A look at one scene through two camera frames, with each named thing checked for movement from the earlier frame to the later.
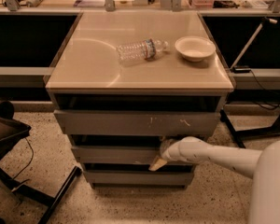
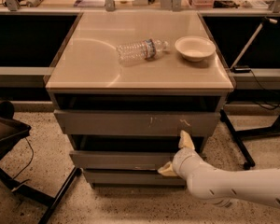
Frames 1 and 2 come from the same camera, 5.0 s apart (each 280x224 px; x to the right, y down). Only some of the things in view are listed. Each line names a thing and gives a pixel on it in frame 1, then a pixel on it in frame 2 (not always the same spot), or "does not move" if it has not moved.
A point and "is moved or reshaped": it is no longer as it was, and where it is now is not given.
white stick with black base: x=243 y=69 does not move
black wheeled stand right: x=279 y=128 does not move
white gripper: x=172 y=153 to x=181 y=161
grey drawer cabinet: x=128 y=81 does not move
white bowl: x=195 y=48 does not move
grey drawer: x=118 y=154 is moved or reshaped
